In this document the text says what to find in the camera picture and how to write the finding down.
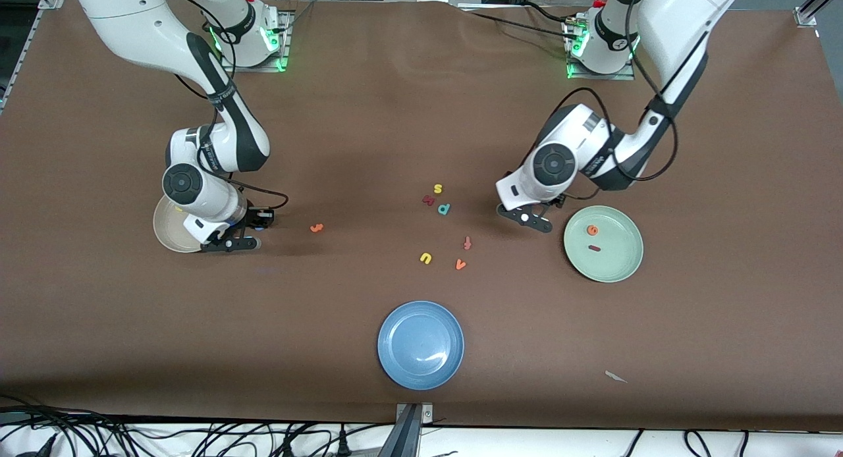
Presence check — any beige plate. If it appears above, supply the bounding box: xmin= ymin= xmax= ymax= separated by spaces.
xmin=153 ymin=195 xmax=206 ymax=254

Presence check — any green plate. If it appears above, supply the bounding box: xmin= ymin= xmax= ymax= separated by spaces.
xmin=563 ymin=205 xmax=644 ymax=284

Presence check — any blue plate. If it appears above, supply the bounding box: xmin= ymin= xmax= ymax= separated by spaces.
xmin=377 ymin=301 xmax=465 ymax=390

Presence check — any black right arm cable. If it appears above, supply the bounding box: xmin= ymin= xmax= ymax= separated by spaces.
xmin=158 ymin=0 xmax=290 ymax=213

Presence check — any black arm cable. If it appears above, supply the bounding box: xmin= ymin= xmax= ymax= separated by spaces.
xmin=158 ymin=0 xmax=290 ymax=213
xmin=520 ymin=0 xmax=680 ymax=201

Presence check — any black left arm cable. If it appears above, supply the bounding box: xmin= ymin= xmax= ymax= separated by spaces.
xmin=520 ymin=0 xmax=680 ymax=201

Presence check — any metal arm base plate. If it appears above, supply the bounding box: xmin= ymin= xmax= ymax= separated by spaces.
xmin=219 ymin=49 xmax=291 ymax=73
xmin=566 ymin=61 xmax=637 ymax=82

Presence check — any black cable on table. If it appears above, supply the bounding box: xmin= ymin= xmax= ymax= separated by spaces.
xmin=461 ymin=8 xmax=575 ymax=41

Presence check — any metal table edge bracket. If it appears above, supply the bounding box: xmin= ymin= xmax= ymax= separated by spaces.
xmin=391 ymin=402 xmax=435 ymax=457

